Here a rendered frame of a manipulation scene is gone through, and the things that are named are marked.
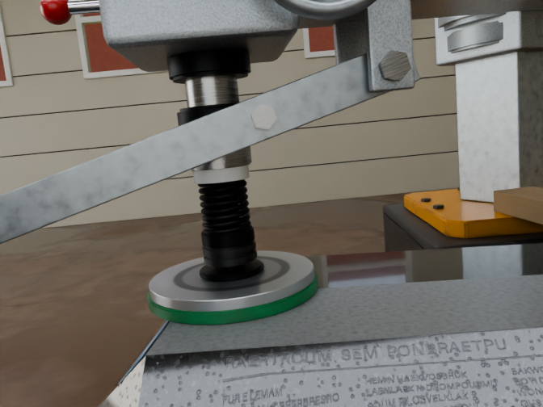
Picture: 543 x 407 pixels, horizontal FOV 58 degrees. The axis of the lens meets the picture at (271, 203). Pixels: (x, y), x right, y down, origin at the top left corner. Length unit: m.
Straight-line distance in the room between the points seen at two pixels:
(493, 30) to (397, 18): 0.76
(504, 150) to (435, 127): 5.64
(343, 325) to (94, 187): 0.31
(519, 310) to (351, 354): 0.18
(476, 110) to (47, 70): 6.26
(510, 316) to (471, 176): 0.92
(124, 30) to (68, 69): 6.53
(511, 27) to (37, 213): 1.08
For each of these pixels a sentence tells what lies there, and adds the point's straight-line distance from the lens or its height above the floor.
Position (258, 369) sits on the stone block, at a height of 0.80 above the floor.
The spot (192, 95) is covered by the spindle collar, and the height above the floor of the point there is 1.07.
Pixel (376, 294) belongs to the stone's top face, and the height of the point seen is 0.82.
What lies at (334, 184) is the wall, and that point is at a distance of 6.71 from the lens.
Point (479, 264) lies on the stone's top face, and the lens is 0.72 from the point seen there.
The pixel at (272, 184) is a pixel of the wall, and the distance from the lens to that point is 6.63.
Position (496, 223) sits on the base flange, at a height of 0.77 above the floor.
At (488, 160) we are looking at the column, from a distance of 1.40.
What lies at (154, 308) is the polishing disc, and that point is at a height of 0.83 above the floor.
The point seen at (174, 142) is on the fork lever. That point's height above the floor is 1.02.
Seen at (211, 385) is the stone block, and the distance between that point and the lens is 0.49.
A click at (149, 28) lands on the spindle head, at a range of 0.53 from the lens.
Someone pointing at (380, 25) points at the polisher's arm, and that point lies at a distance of 0.58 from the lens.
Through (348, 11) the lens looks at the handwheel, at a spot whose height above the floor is 1.12.
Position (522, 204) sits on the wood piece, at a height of 0.81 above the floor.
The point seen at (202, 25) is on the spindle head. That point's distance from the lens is 0.53.
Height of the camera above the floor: 1.03
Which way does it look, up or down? 9 degrees down
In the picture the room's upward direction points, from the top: 5 degrees counter-clockwise
